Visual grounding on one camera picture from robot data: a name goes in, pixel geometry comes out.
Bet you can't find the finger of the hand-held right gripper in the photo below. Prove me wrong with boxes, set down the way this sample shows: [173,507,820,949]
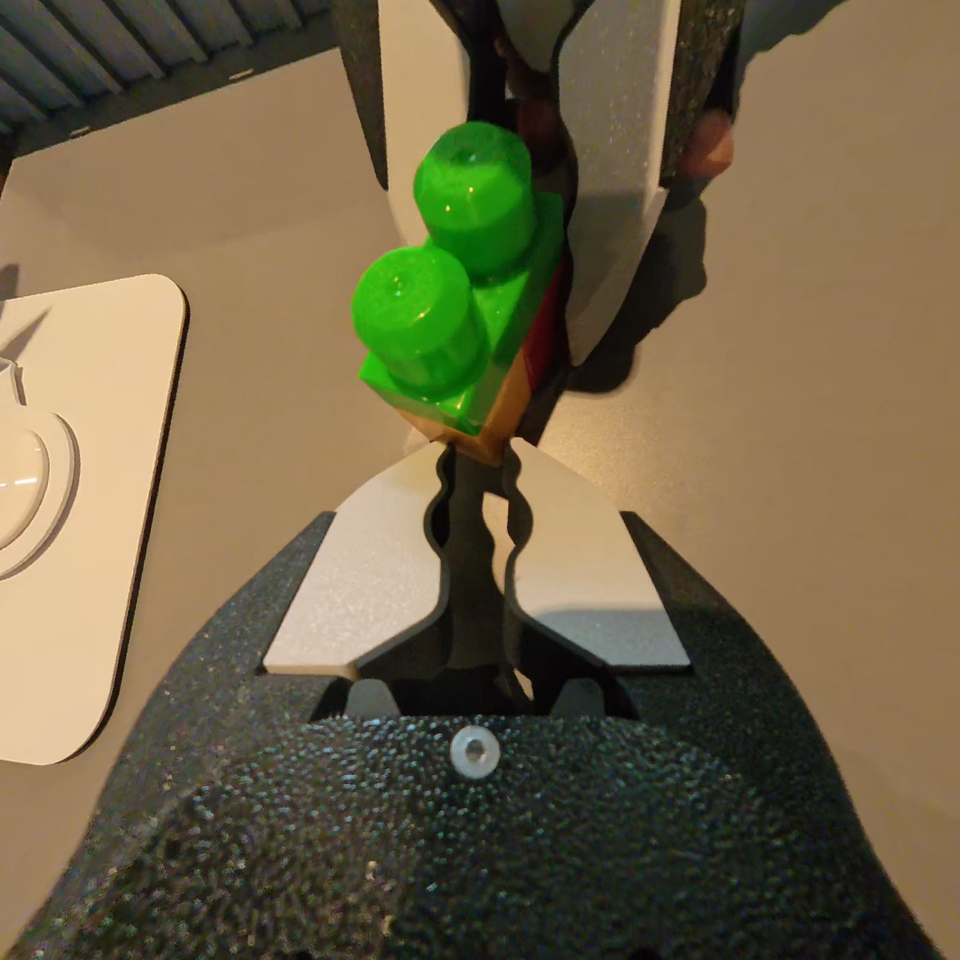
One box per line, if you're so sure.
[377,0,481,250]
[557,0,684,369]

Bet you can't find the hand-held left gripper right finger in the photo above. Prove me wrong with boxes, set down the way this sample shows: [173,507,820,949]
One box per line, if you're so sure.
[502,442,693,670]

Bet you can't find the red mega block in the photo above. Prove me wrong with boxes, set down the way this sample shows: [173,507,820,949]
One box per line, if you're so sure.
[521,262,569,391]

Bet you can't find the orange mega block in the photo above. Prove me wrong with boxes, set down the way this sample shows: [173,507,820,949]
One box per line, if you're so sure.
[405,351,540,468]

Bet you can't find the white instruction board stand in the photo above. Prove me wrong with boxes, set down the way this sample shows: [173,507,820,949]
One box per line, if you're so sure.
[0,273,190,768]

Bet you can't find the green two-stud mega block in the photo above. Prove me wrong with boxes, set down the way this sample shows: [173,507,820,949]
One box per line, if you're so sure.
[352,121,566,436]

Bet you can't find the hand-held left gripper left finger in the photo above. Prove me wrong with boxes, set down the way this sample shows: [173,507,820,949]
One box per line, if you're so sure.
[262,442,453,678]

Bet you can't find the person's right hand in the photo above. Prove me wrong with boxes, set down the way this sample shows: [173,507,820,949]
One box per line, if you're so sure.
[493,33,735,181]

